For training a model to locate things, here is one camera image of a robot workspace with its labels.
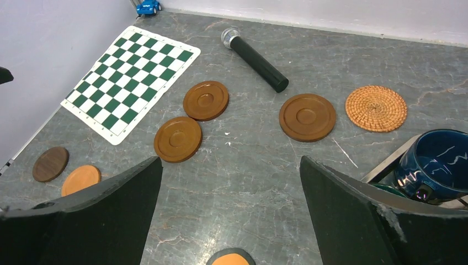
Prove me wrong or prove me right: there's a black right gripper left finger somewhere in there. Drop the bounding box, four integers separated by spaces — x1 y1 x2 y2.
1 157 163 264

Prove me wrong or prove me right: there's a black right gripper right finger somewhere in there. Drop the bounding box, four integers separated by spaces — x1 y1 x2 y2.
300 156 467 264

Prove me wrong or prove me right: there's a dark green mug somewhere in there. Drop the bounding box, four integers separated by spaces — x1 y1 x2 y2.
370 183 407 198

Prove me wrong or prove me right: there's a light brown grooved coaster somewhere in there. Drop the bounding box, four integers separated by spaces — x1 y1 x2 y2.
153 116 203 163

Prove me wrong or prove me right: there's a reddish brown grooved coaster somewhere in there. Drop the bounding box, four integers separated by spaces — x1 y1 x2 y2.
279 93 337 142

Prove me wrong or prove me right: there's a brown grooved wooden coaster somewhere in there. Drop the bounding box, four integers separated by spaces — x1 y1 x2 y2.
183 81 229 121

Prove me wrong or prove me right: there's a light orange wooden coaster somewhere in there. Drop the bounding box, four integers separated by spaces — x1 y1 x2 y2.
61 165 101 197

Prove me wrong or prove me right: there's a dark walnut wooden coaster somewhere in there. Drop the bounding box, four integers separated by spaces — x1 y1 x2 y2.
32 146 69 182

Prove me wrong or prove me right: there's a woven rattan coaster far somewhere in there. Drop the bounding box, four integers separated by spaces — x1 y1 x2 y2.
345 85 408 133

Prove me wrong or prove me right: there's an orange black felt coaster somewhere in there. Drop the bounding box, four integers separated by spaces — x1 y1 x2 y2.
206 247 256 265

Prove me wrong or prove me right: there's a metal serving tray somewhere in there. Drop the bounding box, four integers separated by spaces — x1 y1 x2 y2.
361 134 467 210

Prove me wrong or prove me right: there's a dark blue mug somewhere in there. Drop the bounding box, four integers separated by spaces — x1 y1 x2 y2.
393 129 467 204

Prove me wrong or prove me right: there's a green white chessboard mat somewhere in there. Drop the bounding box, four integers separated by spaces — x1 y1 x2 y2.
61 26 201 145

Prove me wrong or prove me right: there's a blue toy car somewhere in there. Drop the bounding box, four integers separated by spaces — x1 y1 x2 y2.
136 0 162 15

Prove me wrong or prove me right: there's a black handheld microphone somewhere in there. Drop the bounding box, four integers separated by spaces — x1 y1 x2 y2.
221 28 289 93

